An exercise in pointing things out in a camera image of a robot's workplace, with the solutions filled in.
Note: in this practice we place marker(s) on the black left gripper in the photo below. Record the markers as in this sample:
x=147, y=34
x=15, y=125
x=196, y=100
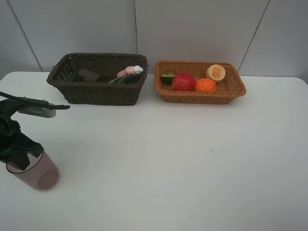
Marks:
x=14, y=145

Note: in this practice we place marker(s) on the purple translucent plastic cup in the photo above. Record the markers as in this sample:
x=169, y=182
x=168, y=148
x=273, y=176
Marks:
x=41, y=173

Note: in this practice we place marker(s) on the brown translucent plastic cup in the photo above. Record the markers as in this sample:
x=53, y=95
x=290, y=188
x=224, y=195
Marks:
x=85, y=75

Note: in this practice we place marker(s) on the dark green pump bottle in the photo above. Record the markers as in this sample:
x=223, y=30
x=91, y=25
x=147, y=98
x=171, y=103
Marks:
x=127, y=79

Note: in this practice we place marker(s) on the pink spray bottle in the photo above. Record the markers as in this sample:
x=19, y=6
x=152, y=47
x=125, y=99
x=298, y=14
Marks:
x=130, y=70

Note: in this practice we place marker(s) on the halved avocado with pit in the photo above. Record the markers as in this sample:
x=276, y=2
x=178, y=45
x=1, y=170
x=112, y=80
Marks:
x=168, y=77

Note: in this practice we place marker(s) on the red yellow apple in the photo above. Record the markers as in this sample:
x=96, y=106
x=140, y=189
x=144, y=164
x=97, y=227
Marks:
x=183, y=82

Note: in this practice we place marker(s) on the orange mandarin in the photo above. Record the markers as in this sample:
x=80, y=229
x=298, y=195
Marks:
x=205, y=85

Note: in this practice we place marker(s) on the red orange round fruit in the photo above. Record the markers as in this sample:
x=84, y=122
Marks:
x=216, y=73

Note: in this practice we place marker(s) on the dark brown wicker basket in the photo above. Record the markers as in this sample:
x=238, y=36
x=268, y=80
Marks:
x=98, y=93

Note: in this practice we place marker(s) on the light orange wicker basket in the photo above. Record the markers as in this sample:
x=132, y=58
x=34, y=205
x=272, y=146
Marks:
x=230, y=88

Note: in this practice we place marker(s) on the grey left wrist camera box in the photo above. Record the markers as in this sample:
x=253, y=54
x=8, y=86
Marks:
x=40, y=112

